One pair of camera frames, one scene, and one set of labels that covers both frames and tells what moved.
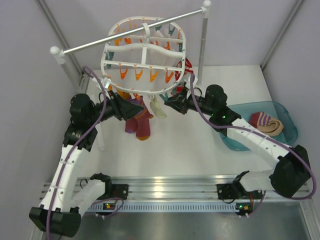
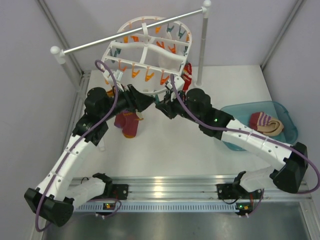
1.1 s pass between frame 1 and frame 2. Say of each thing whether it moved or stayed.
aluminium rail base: stayed
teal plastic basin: stayed
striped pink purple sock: stayed
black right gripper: moved
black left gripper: moved
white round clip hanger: stayed
